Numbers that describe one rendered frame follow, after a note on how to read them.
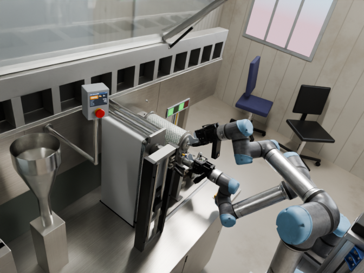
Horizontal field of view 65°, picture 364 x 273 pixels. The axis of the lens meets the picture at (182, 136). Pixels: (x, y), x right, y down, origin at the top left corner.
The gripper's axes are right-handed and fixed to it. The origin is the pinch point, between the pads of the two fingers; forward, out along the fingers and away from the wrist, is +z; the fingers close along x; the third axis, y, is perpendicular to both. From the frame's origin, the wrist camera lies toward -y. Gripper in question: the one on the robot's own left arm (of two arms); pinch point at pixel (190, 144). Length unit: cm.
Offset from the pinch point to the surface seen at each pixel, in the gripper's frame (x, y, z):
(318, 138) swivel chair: -226, -89, 15
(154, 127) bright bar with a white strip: 24.5, 17.5, -6.3
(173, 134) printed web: 3.5, 8.1, 5.7
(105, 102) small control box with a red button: 53, 34, -22
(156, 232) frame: 31.4, -31.1, 14.9
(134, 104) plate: 4.1, 29.7, 23.2
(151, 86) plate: -9.0, 35.1, 18.7
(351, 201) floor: -215, -167, -1
